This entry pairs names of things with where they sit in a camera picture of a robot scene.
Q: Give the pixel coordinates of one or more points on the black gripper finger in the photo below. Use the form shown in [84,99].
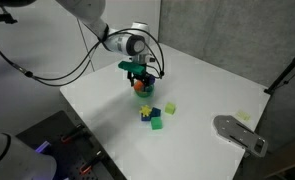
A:
[146,83]
[132,82]

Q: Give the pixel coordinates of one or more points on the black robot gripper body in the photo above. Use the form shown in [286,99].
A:
[142,78]

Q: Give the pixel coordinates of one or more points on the yellow star toy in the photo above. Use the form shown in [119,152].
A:
[145,111]

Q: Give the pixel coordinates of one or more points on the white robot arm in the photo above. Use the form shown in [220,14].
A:
[18,161]

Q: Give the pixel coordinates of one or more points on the purple ball toy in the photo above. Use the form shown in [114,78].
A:
[151,80]

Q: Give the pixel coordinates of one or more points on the orange toy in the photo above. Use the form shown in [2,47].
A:
[139,85]

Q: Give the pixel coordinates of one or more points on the green bowl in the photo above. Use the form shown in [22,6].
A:
[143,91]

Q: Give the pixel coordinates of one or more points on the dark blue block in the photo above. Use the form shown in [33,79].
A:
[155,112]

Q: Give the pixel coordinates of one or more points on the lime green block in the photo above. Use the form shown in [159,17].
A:
[170,108]

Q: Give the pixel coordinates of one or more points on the left blue block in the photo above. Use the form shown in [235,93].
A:
[145,118]

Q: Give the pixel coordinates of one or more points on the black orange clamp upper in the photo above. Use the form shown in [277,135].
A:
[78,130]

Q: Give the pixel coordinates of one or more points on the black orange clamp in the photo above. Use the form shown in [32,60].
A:
[78,130]
[88,165]

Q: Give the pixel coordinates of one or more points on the black orange clamp lower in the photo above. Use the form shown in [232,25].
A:
[88,165]

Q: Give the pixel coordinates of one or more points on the grey metal mounting plate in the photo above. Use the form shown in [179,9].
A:
[234,131]

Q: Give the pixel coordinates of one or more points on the pale yellow small object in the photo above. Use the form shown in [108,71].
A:
[243,115]

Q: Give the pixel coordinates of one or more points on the black tripod leg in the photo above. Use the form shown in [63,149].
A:
[280,78]

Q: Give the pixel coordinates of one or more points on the green wrist camera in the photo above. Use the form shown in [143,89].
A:
[131,67]

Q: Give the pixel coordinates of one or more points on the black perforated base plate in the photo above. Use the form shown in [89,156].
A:
[45,137]

